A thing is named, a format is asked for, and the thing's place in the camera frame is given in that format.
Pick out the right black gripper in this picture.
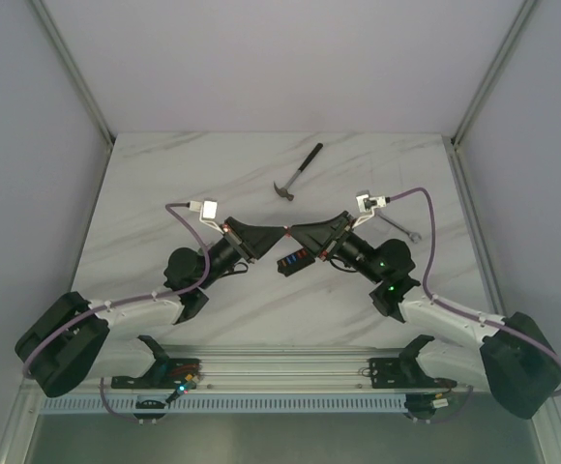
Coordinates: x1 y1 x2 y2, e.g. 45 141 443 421
287 211 383 285

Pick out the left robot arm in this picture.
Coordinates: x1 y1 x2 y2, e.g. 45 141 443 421
15 217 286 397

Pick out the silver open-end wrench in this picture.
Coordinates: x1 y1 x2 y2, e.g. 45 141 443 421
376 212 422 244

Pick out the left aluminium frame post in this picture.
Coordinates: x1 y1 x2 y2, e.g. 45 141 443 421
27 0 116 148

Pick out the white slotted cable duct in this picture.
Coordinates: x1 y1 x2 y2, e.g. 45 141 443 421
38 394 456 416

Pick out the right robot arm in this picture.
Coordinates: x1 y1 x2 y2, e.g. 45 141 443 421
288 213 561 420

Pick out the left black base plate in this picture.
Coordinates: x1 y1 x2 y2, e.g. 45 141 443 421
110 358 200 390

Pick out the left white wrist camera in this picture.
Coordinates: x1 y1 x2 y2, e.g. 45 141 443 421
188 199 222 232

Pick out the black fuse box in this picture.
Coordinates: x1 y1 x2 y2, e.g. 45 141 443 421
277 247 315 277

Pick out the aluminium rail base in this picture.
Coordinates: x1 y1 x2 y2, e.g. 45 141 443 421
20 343 489 393

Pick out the right aluminium frame post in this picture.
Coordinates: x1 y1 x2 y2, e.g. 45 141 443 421
451 0 542 149

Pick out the claw hammer black handle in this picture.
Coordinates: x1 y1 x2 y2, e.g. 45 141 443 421
274 142 324 201

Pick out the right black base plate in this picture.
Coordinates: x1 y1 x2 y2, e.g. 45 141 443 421
367 358 458 390

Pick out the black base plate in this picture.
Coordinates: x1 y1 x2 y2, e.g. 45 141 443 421
367 358 458 390
110 358 200 390

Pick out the aluminium frame post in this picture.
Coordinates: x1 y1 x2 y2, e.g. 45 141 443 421
451 0 542 149
27 0 116 148

